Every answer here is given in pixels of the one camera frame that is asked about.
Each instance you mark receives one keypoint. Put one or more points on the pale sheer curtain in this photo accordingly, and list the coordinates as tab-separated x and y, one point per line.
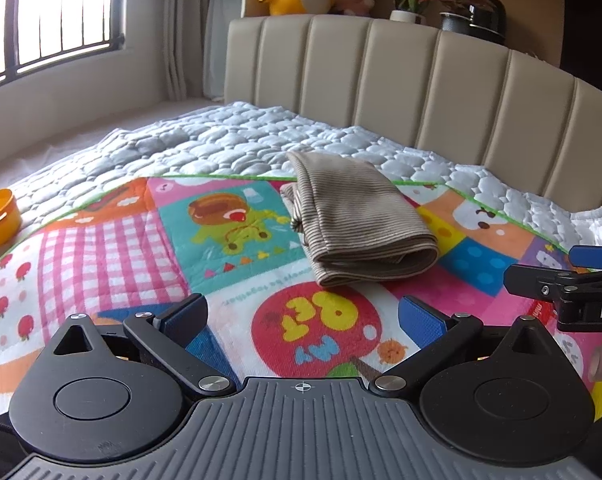
223	35

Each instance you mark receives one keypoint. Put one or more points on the beige curtain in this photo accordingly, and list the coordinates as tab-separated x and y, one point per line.
181	25

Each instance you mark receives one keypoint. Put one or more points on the black barred window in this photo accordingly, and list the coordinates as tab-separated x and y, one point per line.
56	15

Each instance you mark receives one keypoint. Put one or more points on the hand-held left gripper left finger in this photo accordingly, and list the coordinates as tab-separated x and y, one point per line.
183	321

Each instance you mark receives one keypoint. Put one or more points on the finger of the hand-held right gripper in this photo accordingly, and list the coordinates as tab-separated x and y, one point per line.
598	256
531	280

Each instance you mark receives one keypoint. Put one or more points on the colourful printed play mat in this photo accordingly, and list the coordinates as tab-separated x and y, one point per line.
106	250

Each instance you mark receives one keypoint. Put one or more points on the beige padded headboard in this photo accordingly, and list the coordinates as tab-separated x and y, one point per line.
406	75

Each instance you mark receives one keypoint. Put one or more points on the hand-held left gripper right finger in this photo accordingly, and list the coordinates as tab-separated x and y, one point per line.
423	322

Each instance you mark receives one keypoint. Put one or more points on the black glossy pot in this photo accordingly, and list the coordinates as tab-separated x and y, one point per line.
488	17

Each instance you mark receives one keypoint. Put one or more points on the brown striped sweater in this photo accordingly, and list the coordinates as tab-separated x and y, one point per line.
351	220

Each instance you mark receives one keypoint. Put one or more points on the dark wooden panel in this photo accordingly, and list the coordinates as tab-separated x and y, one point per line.
593	35

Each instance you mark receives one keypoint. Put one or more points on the red-leaved plant in dark pot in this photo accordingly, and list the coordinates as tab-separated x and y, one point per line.
453	22

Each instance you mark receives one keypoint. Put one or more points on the grey quilted bedspread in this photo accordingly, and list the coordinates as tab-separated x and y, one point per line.
231	135

